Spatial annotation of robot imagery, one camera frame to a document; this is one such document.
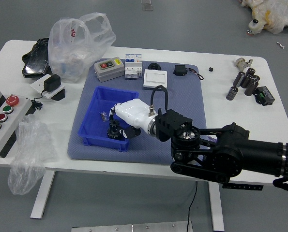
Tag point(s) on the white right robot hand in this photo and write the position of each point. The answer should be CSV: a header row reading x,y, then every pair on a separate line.
x,y
132,113

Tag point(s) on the big black gear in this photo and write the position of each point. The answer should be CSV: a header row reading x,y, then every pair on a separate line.
x,y
112,134

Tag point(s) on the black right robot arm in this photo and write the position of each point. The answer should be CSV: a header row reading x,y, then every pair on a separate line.
x,y
231,149

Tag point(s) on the blue plastic box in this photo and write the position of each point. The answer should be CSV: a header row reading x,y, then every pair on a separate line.
x,y
93,125

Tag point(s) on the grey control box coloured buttons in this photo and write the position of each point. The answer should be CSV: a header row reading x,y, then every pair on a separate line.
x,y
3,120

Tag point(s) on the small clear screw bag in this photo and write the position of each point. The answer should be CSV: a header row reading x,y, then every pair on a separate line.
x,y
103,116

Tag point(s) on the white circuit breaker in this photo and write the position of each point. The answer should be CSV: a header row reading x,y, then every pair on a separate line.
x,y
133,66

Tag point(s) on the black round knob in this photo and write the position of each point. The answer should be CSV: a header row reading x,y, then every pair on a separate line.
x,y
154,66

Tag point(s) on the blue-grey mat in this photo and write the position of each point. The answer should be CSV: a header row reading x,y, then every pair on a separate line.
x,y
182,96

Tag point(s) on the black block under socket plate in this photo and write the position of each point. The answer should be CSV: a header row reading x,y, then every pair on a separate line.
x,y
60,96

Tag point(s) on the translucent white plastic bag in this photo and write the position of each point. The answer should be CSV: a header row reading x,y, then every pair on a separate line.
x,y
73,55

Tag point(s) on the black power adapter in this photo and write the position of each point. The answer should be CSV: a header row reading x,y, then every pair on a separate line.
x,y
51,83

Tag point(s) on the small black cube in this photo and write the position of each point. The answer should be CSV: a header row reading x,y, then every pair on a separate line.
x,y
210,69

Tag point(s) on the black cylindrical capacitor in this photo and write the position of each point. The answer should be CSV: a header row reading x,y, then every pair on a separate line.
x,y
251,88
238,79
256,78
250,71
232,93
246,81

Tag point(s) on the clear floor plate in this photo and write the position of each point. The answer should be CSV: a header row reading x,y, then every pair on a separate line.
x,y
147,6

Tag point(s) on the black plastic tray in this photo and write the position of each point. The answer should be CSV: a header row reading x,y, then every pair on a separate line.
x,y
36,62

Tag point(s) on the clear bubble wrap bag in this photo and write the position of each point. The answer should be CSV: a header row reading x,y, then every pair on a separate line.
x,y
30,154

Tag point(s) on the grey metal plate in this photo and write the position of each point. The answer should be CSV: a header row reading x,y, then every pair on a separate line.
x,y
131,227

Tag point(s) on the white and silver connector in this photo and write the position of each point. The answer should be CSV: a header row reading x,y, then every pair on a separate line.
x,y
240,63

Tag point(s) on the white left table leg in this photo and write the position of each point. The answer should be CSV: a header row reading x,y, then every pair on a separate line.
x,y
43,193

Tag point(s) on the white table leg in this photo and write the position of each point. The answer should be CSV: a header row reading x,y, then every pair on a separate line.
x,y
43,193
216,207

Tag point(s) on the white right table leg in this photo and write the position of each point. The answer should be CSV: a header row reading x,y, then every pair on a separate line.
x,y
216,207

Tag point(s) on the black table control panel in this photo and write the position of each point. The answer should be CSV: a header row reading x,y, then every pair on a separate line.
x,y
243,187

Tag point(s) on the black module with green terminal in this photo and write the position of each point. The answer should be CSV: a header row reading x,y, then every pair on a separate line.
x,y
264,95

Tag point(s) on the white paper scrap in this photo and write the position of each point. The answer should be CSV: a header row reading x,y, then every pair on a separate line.
x,y
280,45

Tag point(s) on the plastic-wrapped yellow white bundle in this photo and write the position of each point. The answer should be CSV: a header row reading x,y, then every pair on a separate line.
x,y
277,17

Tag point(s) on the white wall switch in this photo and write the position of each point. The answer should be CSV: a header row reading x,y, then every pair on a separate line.
x,y
155,78

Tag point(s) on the grey push-button switch box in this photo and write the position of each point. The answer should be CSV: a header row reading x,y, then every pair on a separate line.
x,y
108,70

